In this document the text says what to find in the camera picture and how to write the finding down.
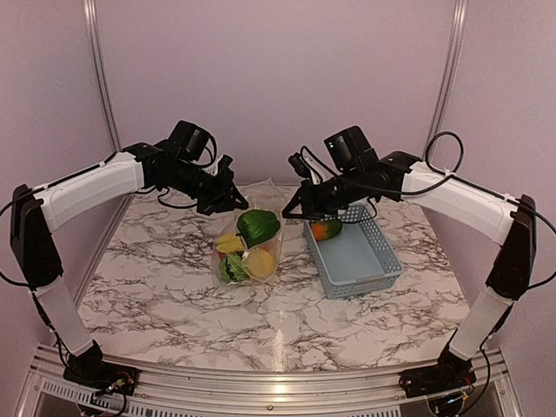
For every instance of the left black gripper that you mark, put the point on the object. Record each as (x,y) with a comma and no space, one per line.
(225,195)

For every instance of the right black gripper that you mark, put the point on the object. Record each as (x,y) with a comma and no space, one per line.
(311,207)

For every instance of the dark green toy avocado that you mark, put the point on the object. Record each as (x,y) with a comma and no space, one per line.
(257,226)

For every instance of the orange green toy mango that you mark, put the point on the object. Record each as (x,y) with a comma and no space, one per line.
(326,229)

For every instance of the yellow toy banana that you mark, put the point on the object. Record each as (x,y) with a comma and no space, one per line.
(229,243)

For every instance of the clear zip top bag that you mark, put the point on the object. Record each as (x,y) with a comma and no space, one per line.
(248,249)

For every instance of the yellow toy lemon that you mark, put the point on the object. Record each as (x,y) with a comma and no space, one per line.
(260,263)

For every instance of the green toy watermelon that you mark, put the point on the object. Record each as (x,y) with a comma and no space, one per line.
(231,269)

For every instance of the grey plastic basket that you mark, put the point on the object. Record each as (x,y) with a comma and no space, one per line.
(358,260)

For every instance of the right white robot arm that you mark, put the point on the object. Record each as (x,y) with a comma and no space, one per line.
(506,222)

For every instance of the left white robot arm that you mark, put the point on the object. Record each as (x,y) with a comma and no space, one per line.
(40,214)

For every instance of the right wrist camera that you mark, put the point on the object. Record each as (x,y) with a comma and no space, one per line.
(310,168)

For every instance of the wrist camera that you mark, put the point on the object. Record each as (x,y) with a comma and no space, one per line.
(310,168)
(220,164)

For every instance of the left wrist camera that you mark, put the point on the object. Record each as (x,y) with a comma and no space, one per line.
(220,164)

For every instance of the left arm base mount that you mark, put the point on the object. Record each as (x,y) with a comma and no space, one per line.
(110,374)

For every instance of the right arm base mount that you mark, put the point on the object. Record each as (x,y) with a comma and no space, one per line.
(435,379)

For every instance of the left aluminium frame post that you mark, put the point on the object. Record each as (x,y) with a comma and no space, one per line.
(96,49)

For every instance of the aluminium frame post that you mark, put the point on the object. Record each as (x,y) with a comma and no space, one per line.
(449,72)
(96,49)

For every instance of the right aluminium frame post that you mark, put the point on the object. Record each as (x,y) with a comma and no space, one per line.
(449,72)

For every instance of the front aluminium rail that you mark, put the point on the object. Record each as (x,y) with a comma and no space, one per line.
(166,390)

